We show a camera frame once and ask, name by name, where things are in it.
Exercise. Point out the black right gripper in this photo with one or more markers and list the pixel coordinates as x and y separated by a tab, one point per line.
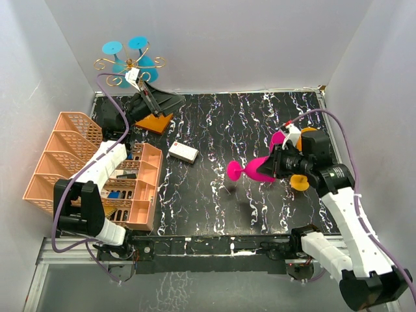
272	166

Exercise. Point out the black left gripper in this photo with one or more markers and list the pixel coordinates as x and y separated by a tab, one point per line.
158	102

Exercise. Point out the pink wine glass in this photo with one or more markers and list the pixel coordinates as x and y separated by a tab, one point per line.
277	138
234	170

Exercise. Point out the yellow wine glass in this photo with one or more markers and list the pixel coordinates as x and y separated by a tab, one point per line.
299	182
307	129

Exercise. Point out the blue wine glass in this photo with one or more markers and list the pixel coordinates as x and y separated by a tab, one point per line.
146	65
118	66

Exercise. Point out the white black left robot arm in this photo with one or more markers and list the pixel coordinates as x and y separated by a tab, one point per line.
77	204

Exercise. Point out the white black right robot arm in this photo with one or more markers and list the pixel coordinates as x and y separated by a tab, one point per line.
366	276

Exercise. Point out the white red small box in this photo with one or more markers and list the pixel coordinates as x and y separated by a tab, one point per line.
183	152

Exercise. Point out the pink plastic file organizer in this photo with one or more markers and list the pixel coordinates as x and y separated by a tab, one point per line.
129	196

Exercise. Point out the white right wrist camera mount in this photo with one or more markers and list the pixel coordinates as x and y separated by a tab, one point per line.
292	135

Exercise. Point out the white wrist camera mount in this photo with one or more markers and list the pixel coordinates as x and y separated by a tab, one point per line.
133	78
292	135

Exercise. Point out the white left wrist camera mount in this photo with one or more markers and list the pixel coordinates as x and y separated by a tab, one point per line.
133	78

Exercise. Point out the gold wire wine glass rack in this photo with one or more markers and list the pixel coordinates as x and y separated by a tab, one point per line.
151	123

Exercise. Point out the black metal front rail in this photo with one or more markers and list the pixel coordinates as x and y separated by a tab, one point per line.
158	254

